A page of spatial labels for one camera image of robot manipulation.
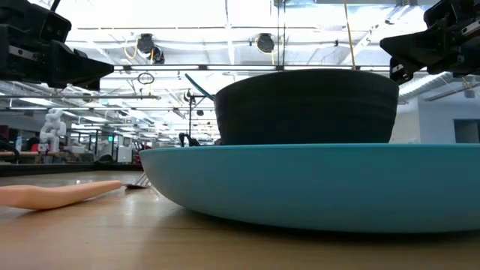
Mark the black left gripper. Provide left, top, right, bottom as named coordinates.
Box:
left=0, top=0, right=115, bottom=92

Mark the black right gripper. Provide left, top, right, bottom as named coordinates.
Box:
left=379, top=0, right=480, bottom=86

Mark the dark ribbed bowl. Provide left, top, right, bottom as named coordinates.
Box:
left=214, top=68, right=400, bottom=146

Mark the fork with peach handle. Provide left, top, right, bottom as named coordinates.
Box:
left=0, top=172, right=152, bottom=211

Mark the white humanoid robot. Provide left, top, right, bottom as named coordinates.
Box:
left=38, top=108, right=68, bottom=153

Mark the long ceiling light bar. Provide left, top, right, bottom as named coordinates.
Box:
left=112, top=64, right=391, bottom=73

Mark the thin black pole stand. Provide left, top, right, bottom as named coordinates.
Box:
left=186, top=88, right=195, bottom=136

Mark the blue round plate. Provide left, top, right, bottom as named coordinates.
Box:
left=138, top=142, right=480, bottom=234

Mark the black hanging cable ring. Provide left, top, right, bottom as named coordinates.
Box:
left=136, top=71, right=156, bottom=86

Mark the yellow hanging cable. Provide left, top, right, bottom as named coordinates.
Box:
left=342, top=0, right=357, bottom=71

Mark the black ceiling cable reel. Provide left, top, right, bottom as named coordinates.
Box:
left=136, top=33, right=155, bottom=54
left=149, top=45, right=166, bottom=65
left=256, top=32, right=276, bottom=55

